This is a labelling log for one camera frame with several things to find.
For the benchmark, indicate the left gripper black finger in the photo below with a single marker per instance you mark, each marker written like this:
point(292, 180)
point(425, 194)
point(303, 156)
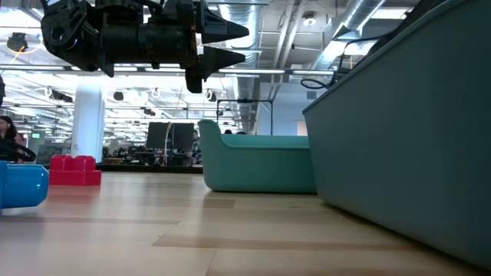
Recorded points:
point(218, 28)
point(218, 59)

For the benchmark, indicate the red toy block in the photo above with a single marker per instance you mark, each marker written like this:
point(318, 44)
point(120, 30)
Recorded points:
point(74, 174)

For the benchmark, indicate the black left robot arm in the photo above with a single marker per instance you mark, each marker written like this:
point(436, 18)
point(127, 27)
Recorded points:
point(76, 34)

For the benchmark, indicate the black monitor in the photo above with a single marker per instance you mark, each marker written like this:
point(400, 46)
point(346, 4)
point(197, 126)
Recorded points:
point(157, 136)
point(183, 136)

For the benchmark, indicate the person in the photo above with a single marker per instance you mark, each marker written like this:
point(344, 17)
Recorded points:
point(196, 147)
point(7, 132)

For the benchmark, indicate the green plastic bin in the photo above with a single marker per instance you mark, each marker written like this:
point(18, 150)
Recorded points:
point(257, 168)

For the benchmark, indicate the white pillar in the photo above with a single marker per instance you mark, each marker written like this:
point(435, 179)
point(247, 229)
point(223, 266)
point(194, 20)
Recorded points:
point(87, 122)

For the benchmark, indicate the overhead light strip bar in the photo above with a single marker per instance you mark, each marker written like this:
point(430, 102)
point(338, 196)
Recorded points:
point(38, 68)

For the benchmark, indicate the dark teal plastic bin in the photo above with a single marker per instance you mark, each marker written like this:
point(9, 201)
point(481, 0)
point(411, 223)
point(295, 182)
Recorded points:
point(403, 153)

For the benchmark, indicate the blue toy block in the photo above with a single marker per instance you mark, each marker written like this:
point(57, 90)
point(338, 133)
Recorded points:
point(23, 186)

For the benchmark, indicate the black aluminium table frame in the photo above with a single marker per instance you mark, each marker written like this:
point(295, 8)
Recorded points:
point(153, 168)

